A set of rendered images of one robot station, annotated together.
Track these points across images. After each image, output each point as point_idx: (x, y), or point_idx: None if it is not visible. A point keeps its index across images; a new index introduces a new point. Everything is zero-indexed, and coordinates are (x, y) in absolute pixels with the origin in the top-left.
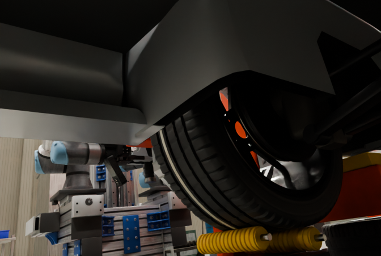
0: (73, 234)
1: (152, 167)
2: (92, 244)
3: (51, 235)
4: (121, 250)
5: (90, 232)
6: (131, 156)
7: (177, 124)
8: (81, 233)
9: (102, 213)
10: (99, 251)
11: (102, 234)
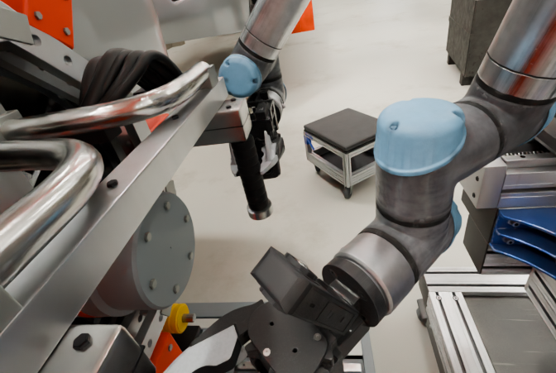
0: (463, 195)
1: (243, 188)
2: (475, 239)
3: None
4: None
5: (478, 217)
6: None
7: None
8: (470, 203)
9: (475, 204)
10: (478, 260)
11: (491, 243)
